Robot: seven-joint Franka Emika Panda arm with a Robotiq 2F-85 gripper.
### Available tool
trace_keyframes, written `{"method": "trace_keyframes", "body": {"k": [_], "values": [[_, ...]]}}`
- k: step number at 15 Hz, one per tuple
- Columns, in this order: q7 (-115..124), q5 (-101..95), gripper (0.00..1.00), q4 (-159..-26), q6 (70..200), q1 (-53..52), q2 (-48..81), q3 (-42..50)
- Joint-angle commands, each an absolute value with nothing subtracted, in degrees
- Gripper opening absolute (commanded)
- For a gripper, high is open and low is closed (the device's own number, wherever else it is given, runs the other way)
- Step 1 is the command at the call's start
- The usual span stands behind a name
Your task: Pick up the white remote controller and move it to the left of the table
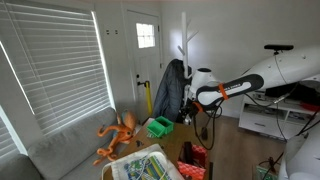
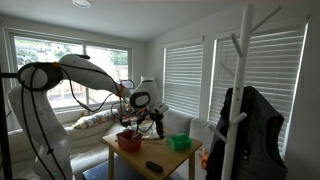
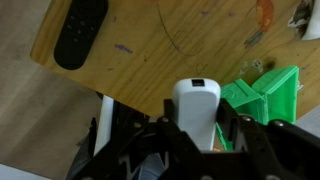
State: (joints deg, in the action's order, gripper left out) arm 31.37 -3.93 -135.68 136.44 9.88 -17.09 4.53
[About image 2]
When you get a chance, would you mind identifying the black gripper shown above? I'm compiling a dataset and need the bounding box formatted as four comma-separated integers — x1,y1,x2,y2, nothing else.
150,113,164,139

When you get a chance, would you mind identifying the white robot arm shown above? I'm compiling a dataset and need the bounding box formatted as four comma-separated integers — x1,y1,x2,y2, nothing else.
8,54,168,180

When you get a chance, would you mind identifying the black remote controller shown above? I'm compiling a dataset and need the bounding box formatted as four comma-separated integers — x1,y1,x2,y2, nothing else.
146,161,163,173

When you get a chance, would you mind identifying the wooden table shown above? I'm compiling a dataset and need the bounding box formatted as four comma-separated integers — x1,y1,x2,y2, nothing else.
102,134,205,180

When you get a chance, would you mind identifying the green plastic bin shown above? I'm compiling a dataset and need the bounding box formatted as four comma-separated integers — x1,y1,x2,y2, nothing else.
167,134,192,151

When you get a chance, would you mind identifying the red plastic bin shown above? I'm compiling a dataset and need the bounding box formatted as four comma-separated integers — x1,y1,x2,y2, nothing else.
116,130,142,152

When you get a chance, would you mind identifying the left window blind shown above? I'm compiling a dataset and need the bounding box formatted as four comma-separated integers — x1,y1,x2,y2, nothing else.
163,44,203,117

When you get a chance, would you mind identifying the window blind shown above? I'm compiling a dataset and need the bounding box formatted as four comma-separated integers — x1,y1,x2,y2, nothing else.
208,27,306,155
163,44,203,117

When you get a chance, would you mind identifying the floral cushion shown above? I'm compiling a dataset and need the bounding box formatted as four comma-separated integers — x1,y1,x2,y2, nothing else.
72,110,115,129

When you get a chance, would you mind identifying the blue rug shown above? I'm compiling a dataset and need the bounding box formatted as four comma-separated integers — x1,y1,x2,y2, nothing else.
82,157,149,180

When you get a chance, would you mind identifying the white sofa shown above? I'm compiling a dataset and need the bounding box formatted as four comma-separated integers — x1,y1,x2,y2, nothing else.
6,108,214,180

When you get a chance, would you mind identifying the dark grey vest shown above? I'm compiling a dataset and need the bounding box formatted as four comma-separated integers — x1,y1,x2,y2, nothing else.
206,86,288,180

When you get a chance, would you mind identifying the white coat rack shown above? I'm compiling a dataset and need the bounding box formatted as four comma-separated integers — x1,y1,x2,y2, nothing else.
209,4,281,180

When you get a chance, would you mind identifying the right window blind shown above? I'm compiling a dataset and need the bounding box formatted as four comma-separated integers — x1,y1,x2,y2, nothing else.
208,27,306,155

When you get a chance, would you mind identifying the round ceiling light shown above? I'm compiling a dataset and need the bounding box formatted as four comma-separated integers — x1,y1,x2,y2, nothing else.
72,0,92,8

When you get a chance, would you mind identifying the black stand pole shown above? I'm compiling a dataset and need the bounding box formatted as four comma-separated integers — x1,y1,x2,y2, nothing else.
0,69,12,180

